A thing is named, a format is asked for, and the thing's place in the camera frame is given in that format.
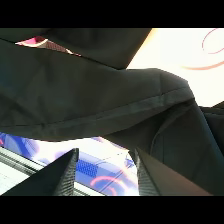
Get black pants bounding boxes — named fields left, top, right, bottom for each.
left=0, top=28, right=224, bottom=197

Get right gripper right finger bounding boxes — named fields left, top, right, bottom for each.
left=129, top=148, right=215, bottom=197

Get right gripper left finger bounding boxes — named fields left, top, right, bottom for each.
left=2, top=148, right=80, bottom=197

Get silver frame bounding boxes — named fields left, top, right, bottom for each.
left=0, top=148, right=44, bottom=197

